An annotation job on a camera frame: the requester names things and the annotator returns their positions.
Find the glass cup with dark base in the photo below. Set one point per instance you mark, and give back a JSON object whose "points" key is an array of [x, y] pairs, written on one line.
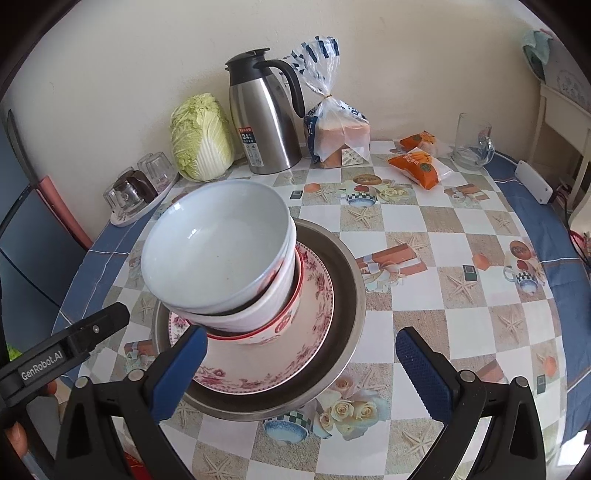
{"points": [[124, 194]]}

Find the bagged bread loaf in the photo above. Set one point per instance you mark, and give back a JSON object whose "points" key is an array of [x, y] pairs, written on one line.
{"points": [[332, 138]]}

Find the large pale blue bowl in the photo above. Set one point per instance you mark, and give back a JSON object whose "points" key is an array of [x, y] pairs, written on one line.
{"points": [[217, 244]]}

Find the white wooden chair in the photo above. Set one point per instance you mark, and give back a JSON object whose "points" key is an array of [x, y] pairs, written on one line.
{"points": [[549, 110]]}

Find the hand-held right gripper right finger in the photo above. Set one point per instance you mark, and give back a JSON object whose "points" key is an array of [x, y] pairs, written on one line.
{"points": [[422, 374]]}

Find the stainless steel thermos jug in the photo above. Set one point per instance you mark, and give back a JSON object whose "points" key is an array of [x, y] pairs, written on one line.
{"points": [[263, 124]]}

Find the clear glass mug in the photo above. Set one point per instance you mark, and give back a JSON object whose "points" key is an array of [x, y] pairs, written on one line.
{"points": [[468, 147]]}

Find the pink floral plate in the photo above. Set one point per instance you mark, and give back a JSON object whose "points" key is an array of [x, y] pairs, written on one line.
{"points": [[277, 364]]}

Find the pink board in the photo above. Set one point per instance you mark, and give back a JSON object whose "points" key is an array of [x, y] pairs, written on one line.
{"points": [[60, 207]]}

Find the white cup tray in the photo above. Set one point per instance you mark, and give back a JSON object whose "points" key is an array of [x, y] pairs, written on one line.
{"points": [[134, 219]]}

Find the person's left hand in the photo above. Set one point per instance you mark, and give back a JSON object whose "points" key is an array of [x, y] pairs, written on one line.
{"points": [[16, 438]]}

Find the stainless steel basin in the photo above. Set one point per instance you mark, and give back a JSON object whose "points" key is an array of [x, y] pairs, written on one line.
{"points": [[344, 304]]}

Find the white printed cloth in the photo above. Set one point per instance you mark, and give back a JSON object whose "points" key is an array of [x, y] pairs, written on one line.
{"points": [[570, 69]]}

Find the white power strip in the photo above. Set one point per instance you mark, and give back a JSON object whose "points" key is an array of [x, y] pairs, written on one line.
{"points": [[533, 182]]}

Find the napa cabbage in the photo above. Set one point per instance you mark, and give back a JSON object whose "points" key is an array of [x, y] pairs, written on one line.
{"points": [[203, 138]]}

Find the teal fabric item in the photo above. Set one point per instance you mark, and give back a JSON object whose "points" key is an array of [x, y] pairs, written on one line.
{"points": [[535, 55]]}

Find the dark blue cabinet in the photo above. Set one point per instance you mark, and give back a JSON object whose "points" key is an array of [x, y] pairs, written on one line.
{"points": [[32, 258]]}

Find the checkered printed tablecloth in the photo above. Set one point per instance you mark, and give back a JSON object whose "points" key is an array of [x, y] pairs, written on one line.
{"points": [[461, 258]]}

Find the orange snack packet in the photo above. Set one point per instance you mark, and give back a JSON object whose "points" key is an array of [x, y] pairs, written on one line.
{"points": [[415, 168], [418, 141]]}

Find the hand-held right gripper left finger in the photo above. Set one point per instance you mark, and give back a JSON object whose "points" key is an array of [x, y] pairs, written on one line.
{"points": [[180, 369]]}

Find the small white bowl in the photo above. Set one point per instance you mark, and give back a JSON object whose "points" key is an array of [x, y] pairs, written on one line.
{"points": [[240, 321]]}

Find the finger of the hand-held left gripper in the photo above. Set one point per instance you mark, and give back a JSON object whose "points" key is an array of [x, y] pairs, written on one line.
{"points": [[104, 325]]}

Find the clear glass cup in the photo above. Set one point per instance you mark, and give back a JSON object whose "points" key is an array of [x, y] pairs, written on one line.
{"points": [[157, 170]]}

